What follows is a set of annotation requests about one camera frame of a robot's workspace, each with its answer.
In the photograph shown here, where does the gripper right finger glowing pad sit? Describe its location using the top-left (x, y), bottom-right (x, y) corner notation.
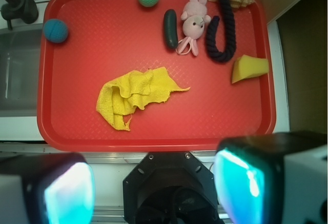
top-left (214, 131), bottom-right (327, 223)

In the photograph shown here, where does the yellow sponge wedge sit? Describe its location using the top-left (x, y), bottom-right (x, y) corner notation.
top-left (231, 55), bottom-right (269, 84)

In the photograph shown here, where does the dark navy rope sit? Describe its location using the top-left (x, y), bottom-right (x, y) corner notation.
top-left (205, 0), bottom-right (237, 64)

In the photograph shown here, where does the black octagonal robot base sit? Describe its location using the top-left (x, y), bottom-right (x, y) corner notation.
top-left (122, 152), bottom-right (223, 223)

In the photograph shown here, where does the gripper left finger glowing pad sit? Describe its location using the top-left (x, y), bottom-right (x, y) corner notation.
top-left (1, 153), bottom-right (95, 223)

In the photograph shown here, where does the metal sink basin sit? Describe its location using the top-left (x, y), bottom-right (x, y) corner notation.
top-left (1, 29), bottom-right (42, 117)

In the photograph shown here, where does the dark green cucumber toy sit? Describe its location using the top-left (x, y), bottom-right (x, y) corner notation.
top-left (163, 9), bottom-right (178, 50)

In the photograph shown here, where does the black faucet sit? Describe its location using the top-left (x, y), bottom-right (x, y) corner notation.
top-left (1, 0), bottom-right (38, 31)

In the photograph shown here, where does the pink plush bunny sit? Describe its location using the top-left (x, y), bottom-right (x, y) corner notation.
top-left (176, 0), bottom-right (211, 56)

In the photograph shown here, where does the red plastic tray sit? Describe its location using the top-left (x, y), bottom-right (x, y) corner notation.
top-left (37, 0), bottom-right (276, 152)

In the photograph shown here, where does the blue knitted ball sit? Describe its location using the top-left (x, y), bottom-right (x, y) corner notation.
top-left (43, 19), bottom-right (69, 44)

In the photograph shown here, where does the yellow cloth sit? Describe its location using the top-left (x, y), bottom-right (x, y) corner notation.
top-left (96, 67), bottom-right (190, 131)

